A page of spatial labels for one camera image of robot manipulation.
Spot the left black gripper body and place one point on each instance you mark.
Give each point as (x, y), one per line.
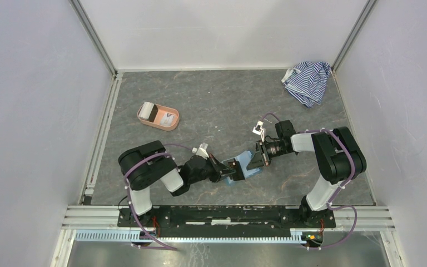
(213, 169)

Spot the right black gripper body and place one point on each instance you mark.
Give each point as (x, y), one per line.
(267, 151)

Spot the teal card holder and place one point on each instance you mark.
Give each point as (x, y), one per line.
(244, 158)

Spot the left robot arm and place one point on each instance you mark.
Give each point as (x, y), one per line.
(147, 164)

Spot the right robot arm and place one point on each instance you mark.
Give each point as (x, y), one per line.
(338, 156)

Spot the white VIP card in tray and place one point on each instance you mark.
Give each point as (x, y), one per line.
(168, 119)

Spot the stack of credit cards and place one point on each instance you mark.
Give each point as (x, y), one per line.
(148, 111)

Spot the pink oval tray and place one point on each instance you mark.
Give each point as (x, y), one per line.
(158, 116)

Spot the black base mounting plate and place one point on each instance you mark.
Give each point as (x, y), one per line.
(233, 221)

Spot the blue striped cloth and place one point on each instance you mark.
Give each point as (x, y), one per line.
(307, 81)

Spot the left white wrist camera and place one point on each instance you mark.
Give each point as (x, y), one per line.
(201, 151)

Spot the aluminium frame rail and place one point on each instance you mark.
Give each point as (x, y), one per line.
(106, 235)

